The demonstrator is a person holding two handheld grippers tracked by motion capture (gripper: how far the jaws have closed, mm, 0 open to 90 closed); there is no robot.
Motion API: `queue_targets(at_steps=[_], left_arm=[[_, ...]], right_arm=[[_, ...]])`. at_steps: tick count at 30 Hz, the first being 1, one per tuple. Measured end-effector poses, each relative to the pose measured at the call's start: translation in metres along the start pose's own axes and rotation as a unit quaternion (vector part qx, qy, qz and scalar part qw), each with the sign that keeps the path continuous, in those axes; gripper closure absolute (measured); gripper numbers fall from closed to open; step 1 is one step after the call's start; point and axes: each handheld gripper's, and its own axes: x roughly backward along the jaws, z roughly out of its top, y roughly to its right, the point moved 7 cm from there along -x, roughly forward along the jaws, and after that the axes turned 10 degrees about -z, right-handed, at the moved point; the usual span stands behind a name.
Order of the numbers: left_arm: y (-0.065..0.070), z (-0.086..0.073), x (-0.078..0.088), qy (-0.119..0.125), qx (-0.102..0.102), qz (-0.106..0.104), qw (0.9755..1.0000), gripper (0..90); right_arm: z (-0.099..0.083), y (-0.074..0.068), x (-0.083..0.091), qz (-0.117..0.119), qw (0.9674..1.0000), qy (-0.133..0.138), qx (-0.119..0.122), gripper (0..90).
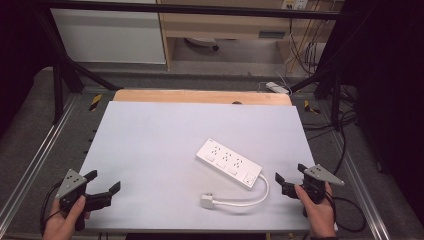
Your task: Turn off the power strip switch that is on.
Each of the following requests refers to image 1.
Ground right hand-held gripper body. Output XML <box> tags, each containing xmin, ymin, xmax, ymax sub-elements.
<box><xmin>301</xmin><ymin>163</ymin><xmax>346</xmax><ymax>205</ymax></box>

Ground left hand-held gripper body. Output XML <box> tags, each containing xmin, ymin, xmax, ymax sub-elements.
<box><xmin>54</xmin><ymin>168</ymin><xmax>88</xmax><ymax>232</ymax></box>

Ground white power strip cable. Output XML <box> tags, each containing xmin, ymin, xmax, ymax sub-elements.
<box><xmin>213</xmin><ymin>173</ymin><xmax>270</xmax><ymax>208</ymax></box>

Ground white plug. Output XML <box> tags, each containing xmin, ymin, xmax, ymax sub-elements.
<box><xmin>200</xmin><ymin>193</ymin><xmax>216</xmax><ymax>210</ymax></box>

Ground person's right hand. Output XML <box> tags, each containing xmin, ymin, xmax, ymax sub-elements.
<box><xmin>294</xmin><ymin>182</ymin><xmax>337</xmax><ymax>239</ymax></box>

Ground person's left hand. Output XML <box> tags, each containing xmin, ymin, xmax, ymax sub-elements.
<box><xmin>42</xmin><ymin>195</ymin><xmax>91</xmax><ymax>240</ymax></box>

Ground yellow black tape marker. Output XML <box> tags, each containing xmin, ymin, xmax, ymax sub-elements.
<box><xmin>303</xmin><ymin>99</ymin><xmax>322</xmax><ymax>115</ymax></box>
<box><xmin>88</xmin><ymin>93</ymin><xmax>103</xmax><ymax>112</ymax></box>

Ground white table mat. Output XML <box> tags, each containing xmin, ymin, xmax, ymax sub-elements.
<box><xmin>79</xmin><ymin>101</ymin><xmax>316</xmax><ymax>233</ymax></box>

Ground black metal stand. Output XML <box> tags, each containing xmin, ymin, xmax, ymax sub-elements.
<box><xmin>289</xmin><ymin>64</ymin><xmax>345</xmax><ymax>132</ymax></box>
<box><xmin>32</xmin><ymin>8</ymin><xmax>125</xmax><ymax>125</ymax></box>

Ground small white floor power strip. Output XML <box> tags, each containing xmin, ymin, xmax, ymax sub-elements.
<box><xmin>265</xmin><ymin>81</ymin><xmax>291</xmax><ymax>96</ymax></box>

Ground black curtain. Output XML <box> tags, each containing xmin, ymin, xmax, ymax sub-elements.
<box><xmin>0</xmin><ymin>0</ymin><xmax>56</xmax><ymax>138</ymax></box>
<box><xmin>314</xmin><ymin>0</ymin><xmax>424</xmax><ymax>228</ymax></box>

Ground wooden table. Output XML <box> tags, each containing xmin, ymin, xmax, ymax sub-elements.
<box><xmin>112</xmin><ymin>88</ymin><xmax>293</xmax><ymax>107</ymax></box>

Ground white cabinet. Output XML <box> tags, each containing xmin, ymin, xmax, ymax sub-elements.
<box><xmin>49</xmin><ymin>0</ymin><xmax>167</xmax><ymax>65</ymax></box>

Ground chair wheel base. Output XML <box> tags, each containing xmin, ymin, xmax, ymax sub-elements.
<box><xmin>184</xmin><ymin>36</ymin><xmax>220</xmax><ymax>52</ymax></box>

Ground light wooden desk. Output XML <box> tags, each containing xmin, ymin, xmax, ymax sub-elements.
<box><xmin>155</xmin><ymin>0</ymin><xmax>345</xmax><ymax>70</ymax></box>

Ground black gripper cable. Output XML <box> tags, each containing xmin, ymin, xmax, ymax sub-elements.
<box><xmin>39</xmin><ymin>181</ymin><xmax>65</xmax><ymax>235</ymax></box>
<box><xmin>324</xmin><ymin>191</ymin><xmax>367</xmax><ymax>234</ymax></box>

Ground aluminium rail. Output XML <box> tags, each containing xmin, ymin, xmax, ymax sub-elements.
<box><xmin>0</xmin><ymin>94</ymin><xmax>80</xmax><ymax>231</ymax></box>
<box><xmin>328</xmin><ymin>131</ymin><xmax>392</xmax><ymax>240</ymax></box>

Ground black floor cables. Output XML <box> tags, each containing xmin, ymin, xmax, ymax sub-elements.
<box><xmin>301</xmin><ymin>84</ymin><xmax>359</xmax><ymax>176</ymax></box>

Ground bundle of hanging cables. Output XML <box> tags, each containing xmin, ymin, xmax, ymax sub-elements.
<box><xmin>287</xmin><ymin>18</ymin><xmax>329</xmax><ymax>75</ymax></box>

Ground white wall socket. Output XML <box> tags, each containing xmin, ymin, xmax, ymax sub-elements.
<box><xmin>281</xmin><ymin>0</ymin><xmax>310</xmax><ymax>11</ymax></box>

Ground black metal frame bar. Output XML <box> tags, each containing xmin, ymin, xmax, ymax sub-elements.
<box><xmin>39</xmin><ymin>0</ymin><xmax>342</xmax><ymax>21</ymax></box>

